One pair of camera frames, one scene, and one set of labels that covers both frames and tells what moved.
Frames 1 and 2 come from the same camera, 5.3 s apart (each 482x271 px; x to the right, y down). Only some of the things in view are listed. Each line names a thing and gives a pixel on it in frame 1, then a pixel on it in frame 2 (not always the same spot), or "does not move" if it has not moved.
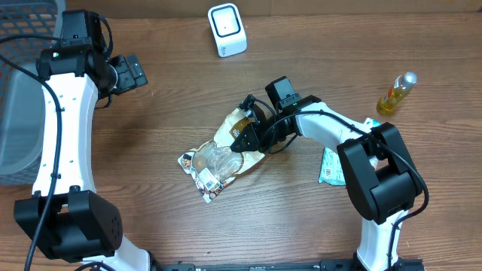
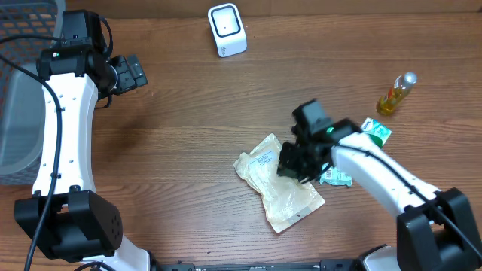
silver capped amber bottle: (398, 91) does not move
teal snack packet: (331, 168) does not move
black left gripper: (129, 80) does not move
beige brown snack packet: (215, 163) -> (285, 199)
